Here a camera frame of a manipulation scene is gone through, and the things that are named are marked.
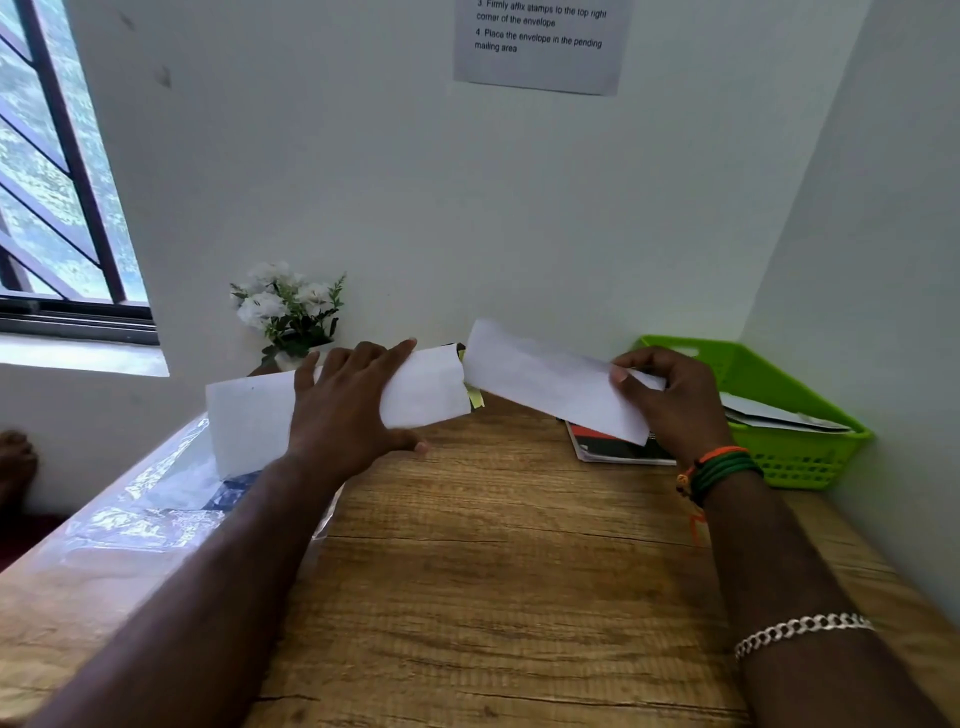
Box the person's right hand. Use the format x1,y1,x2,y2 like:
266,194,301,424
608,346,738,471

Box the person's left hand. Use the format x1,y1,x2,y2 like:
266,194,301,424
287,338,431,490

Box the envelopes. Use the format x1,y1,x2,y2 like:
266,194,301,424
719,391,854,433

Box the green plastic basket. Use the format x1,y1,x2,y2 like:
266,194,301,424
633,335,876,492

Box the stack of printed papers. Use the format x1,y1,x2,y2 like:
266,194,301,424
463,319,668,448

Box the clear plastic envelope wrapper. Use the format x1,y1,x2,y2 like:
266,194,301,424
14,416,339,573

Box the person's left forearm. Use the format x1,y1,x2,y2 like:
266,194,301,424
29,457,346,728

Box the person's right forearm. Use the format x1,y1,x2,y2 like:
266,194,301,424
704,472,954,728

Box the orange and green thread wristbands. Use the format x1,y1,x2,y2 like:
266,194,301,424
674,446,766,547

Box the black notebook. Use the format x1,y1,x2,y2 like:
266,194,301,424
564,418,677,467

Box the white flower plant in pot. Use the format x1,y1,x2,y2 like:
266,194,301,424
229,260,347,374

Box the window with metal bars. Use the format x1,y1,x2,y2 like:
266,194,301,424
0,0,161,347

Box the silver chain bracelet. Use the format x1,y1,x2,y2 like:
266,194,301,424
733,613,877,662

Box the paper notice on wall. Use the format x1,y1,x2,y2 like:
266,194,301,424
453,0,638,98

